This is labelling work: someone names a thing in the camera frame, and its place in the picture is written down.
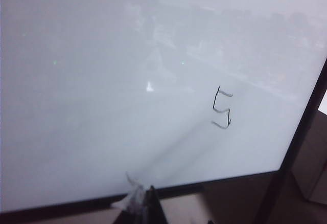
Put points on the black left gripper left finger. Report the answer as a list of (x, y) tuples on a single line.
[(153, 208)]

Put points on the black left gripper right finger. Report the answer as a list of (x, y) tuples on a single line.
[(210, 222)]

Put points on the white glossy whiteboard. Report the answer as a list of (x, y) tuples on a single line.
[(107, 101)]

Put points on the black ink number mark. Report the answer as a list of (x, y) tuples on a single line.
[(215, 101)]

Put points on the white crumpled tape piece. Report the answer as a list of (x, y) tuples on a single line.
[(132, 196)]

